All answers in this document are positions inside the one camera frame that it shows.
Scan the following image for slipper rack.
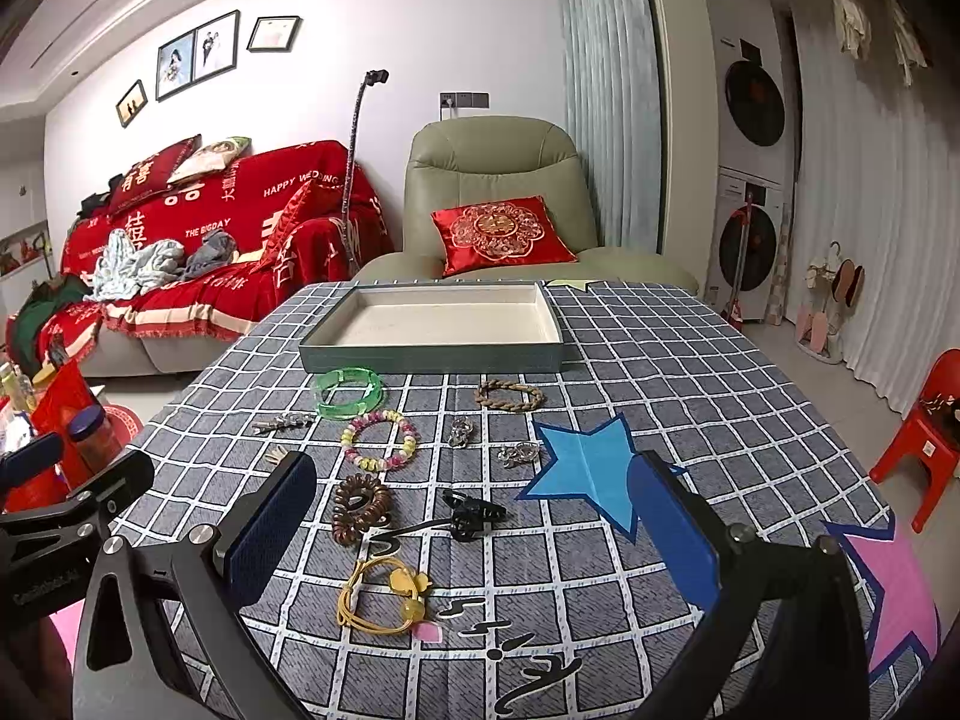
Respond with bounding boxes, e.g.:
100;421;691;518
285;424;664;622
794;241;866;366

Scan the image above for grey checked tablecloth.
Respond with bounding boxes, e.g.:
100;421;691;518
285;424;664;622
117;281;940;718

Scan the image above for yellow cord hair tie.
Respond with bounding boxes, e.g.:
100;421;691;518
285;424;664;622
335;554;436;637

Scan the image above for sofa with red cover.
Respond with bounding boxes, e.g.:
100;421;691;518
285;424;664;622
5;137;394;377

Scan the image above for red gift bag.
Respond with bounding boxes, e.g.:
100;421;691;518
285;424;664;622
3;361;96;512

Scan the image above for small picture frame left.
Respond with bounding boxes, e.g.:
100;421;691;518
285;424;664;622
116;80;148;128

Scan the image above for white sheer curtain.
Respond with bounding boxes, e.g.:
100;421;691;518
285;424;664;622
788;0;958;411

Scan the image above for small silver hair pin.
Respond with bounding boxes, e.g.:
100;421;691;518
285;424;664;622
263;447;290;465

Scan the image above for grey jewelry tray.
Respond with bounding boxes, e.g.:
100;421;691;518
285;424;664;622
299;281;565;374

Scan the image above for red plastic stool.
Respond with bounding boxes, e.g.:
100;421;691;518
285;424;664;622
869;348;960;533

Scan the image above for wall switch panel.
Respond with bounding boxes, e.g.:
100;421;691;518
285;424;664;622
439;91;490;109

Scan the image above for double picture frame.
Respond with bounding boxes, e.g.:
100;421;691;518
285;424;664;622
155;10;241;101

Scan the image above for small picture frame right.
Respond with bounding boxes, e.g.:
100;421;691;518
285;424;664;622
247;15;301;52

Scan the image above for silver hair clip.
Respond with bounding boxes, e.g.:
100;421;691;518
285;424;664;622
252;413;314;436

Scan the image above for brown spiral hair tie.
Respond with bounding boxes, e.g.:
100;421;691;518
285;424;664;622
330;471;395;548

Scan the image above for silver heart brooch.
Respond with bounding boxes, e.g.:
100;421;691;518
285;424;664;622
498;442;542;468
448;416;477;449

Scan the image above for flexible camera stand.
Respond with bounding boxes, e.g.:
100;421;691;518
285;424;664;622
340;68;389;277

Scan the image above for green bangle bracelet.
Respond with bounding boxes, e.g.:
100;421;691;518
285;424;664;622
310;365;386;421

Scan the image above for cream printed pillow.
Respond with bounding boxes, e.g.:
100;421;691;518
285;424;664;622
167;137;251;185

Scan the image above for red mop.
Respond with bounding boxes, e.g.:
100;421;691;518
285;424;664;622
722;190;754;330

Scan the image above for brown braided rope bracelet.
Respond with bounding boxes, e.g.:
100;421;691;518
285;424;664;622
473;377;548;415

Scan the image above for jar with blue lid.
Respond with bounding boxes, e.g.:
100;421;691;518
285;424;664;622
67;405;122;473

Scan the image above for green leather armchair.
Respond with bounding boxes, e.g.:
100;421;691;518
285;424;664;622
356;115;698;294

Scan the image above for pastel beaded bracelet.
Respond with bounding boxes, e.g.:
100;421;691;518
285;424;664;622
340;408;420;473

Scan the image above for red embroidered cushion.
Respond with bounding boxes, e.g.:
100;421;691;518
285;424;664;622
431;195;578;277

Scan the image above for small picture frame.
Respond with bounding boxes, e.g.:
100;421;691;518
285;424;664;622
116;80;148;128
247;15;301;52

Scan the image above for black hair claw clip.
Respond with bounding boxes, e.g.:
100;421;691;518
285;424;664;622
441;489;508;543

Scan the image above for grey clothes pile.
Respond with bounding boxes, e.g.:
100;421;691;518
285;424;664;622
86;229;238;302

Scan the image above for grey-blue curtain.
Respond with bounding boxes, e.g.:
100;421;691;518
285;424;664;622
560;0;664;252

